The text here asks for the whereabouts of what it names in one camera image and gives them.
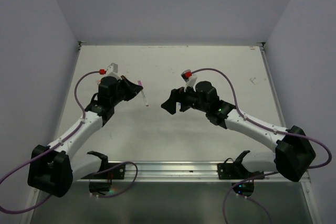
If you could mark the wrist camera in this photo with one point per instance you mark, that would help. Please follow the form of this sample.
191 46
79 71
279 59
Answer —
112 71
189 78

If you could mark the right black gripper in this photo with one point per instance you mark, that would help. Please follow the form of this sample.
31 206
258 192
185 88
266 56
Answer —
177 94

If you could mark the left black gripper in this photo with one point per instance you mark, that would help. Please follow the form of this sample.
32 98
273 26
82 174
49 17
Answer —
133 89

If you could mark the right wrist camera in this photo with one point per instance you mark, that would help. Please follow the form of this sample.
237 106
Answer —
189 78

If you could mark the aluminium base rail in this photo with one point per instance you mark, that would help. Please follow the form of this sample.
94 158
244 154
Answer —
167 172

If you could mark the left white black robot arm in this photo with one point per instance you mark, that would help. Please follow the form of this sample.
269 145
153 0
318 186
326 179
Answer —
53 169

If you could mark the white purple pen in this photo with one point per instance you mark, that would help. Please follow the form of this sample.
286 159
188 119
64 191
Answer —
144 98

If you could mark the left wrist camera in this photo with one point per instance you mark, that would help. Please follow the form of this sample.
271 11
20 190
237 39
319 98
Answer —
112 71

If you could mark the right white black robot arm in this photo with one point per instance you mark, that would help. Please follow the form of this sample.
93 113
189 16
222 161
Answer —
290 153

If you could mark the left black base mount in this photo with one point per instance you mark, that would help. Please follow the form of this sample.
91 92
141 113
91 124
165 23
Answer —
107 171

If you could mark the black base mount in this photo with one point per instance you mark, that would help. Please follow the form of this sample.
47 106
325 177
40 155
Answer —
233 169
107 171

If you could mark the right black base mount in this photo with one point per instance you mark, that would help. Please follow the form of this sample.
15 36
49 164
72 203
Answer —
233 169

